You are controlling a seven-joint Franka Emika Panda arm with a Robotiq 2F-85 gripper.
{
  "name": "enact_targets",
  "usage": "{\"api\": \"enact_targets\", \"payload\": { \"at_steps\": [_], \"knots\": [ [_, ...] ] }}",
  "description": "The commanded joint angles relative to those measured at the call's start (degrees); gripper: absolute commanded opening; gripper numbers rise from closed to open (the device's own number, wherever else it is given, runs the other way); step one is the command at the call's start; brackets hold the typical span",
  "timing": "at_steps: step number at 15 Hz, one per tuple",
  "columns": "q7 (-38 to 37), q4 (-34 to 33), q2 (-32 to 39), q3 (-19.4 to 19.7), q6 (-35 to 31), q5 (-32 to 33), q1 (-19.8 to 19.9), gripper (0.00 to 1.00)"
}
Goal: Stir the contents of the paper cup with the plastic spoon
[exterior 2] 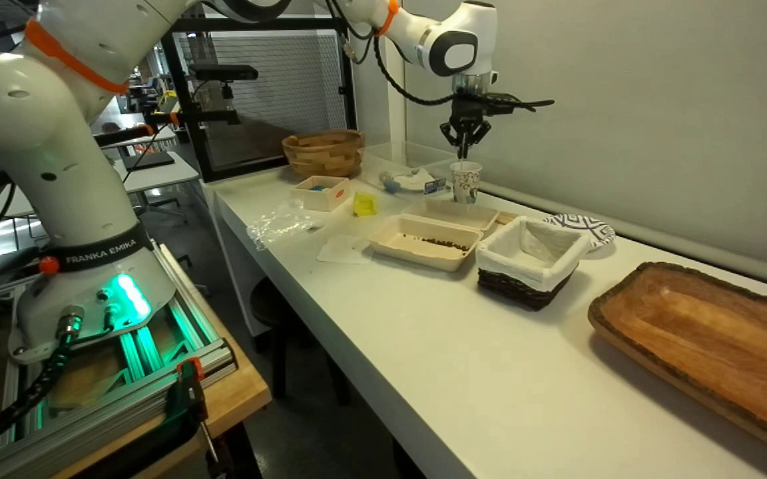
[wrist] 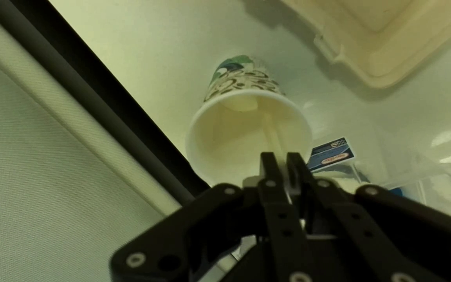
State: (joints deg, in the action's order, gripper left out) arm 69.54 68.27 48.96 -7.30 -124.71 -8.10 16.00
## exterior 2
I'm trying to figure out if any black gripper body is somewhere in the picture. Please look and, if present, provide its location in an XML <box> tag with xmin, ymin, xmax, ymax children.
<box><xmin>442</xmin><ymin>89</ymin><xmax>498</xmax><ymax>127</ymax></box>

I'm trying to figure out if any white patterned paper cup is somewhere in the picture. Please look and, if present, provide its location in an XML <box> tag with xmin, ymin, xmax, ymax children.
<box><xmin>446</xmin><ymin>157</ymin><xmax>485</xmax><ymax>205</ymax></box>

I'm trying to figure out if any clear plastic storage bin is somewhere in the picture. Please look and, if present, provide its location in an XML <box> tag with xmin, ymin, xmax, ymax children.
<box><xmin>360</xmin><ymin>141</ymin><xmax>458</xmax><ymax>200</ymax></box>

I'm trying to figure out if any beige clamshell takeout container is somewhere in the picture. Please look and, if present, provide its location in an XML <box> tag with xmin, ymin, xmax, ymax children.
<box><xmin>365</xmin><ymin>193</ymin><xmax>502</xmax><ymax>270</ymax></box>

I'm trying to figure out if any yellow toy block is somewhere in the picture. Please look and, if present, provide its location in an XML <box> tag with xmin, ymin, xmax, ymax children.
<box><xmin>350</xmin><ymin>192</ymin><xmax>380</xmax><ymax>221</ymax></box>

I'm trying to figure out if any woven wicker basket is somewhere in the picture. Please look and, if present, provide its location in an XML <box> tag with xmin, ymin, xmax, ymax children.
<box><xmin>279</xmin><ymin>127</ymin><xmax>366</xmax><ymax>181</ymax></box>

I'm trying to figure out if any dark basket with white liner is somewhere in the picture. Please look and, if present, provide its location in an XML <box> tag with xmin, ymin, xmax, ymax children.
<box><xmin>473</xmin><ymin>212</ymin><xmax>597</xmax><ymax>313</ymax></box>

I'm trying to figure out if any black and white patterned plate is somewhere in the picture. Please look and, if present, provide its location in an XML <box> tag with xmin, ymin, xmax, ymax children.
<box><xmin>549</xmin><ymin>209</ymin><xmax>617</xmax><ymax>253</ymax></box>

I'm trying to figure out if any clear plastic bag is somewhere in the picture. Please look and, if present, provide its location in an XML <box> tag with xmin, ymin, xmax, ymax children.
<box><xmin>244</xmin><ymin>200</ymin><xmax>324</xmax><ymax>249</ymax></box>

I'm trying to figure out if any grey side desk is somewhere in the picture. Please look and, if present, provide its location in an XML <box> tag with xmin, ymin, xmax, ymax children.
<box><xmin>120</xmin><ymin>144</ymin><xmax>205</xmax><ymax>196</ymax></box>

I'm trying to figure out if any brown wooden tray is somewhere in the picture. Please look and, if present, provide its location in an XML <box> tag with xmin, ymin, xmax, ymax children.
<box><xmin>585</xmin><ymin>261</ymin><xmax>767</xmax><ymax>467</ymax></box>

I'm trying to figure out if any wooden mounting board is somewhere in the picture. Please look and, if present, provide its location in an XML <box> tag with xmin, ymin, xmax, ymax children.
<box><xmin>0</xmin><ymin>290</ymin><xmax>273</xmax><ymax>479</ymax></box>

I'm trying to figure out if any black and orange clamp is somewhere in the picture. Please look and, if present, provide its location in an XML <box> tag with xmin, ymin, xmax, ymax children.
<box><xmin>161</xmin><ymin>355</ymin><xmax>227</xmax><ymax>479</ymax></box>

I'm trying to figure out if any black metal frame cabinet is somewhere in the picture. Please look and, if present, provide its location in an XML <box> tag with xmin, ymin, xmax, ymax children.
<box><xmin>156</xmin><ymin>12</ymin><xmax>360</xmax><ymax>182</ymax></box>

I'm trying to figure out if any black stereo camera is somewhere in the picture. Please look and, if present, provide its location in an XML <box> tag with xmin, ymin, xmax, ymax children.
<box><xmin>189</xmin><ymin>61</ymin><xmax>260</xmax><ymax>84</ymax></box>

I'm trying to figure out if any aluminium profile base frame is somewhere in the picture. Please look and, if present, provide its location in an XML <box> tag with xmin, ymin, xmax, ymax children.
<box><xmin>0</xmin><ymin>241</ymin><xmax>236</xmax><ymax>479</ymax></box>

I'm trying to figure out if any black base cable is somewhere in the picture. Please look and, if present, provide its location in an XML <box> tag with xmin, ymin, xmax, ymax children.
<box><xmin>0</xmin><ymin>302</ymin><xmax>85</xmax><ymax>455</ymax></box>

